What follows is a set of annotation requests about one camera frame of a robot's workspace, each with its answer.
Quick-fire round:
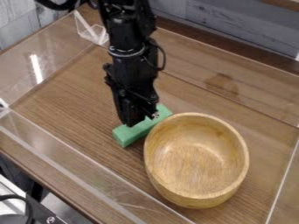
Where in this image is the green rectangular block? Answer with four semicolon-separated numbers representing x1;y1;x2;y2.
112;104;173;148

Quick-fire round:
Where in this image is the black cable lower left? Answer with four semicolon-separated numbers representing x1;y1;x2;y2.
0;193;36;224

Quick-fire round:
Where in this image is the light wooden bowl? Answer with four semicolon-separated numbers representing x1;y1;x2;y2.
144;113;249;209

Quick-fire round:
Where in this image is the clear acrylic corner bracket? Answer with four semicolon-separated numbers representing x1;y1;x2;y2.
73;10;108;46

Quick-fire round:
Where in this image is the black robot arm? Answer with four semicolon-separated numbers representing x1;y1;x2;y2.
87;0;165;127

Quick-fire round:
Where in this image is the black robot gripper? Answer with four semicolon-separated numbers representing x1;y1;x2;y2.
103;43;165;127

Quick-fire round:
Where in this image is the clear acrylic tray wall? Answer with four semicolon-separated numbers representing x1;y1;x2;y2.
0;16;299;224

